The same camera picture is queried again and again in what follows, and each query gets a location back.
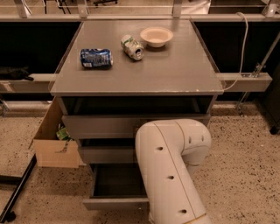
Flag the blue crushed soda can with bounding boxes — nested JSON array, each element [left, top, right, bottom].
[[80, 48, 113, 68]]

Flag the black object on ledge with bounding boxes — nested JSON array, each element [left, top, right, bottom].
[[0, 66, 34, 81]]

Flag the grey drawer cabinet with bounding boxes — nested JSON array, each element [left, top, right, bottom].
[[50, 19, 225, 165]]

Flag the green white soda can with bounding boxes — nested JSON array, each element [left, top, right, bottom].
[[121, 35, 144, 60]]

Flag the white cable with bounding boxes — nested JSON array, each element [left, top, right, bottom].
[[221, 11, 249, 92]]

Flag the diagonal metal strut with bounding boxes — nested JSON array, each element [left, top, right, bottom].
[[235, 32, 280, 116]]

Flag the grey top drawer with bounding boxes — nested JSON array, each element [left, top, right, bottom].
[[62, 114, 210, 140]]

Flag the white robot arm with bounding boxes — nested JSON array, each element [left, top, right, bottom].
[[136, 119, 212, 224]]

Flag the green packet in box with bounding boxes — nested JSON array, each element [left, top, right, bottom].
[[56, 125, 71, 141]]

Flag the white paper bowl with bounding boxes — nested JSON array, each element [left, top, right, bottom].
[[140, 27, 173, 47]]

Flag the metal frame rail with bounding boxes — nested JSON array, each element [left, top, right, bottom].
[[0, 73, 272, 94]]

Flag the grey drawer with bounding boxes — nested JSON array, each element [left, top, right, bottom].
[[83, 163, 149, 210], [62, 114, 210, 140], [78, 146, 137, 164]]

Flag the grey bottom drawer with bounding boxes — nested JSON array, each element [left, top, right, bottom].
[[83, 163, 149, 210]]

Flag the black floor rail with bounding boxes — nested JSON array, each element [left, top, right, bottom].
[[0, 156, 37, 224]]

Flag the cardboard box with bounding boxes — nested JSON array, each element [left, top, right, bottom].
[[33, 98, 81, 168]]

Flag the grey middle drawer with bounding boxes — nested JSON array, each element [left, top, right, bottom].
[[78, 146, 137, 164]]

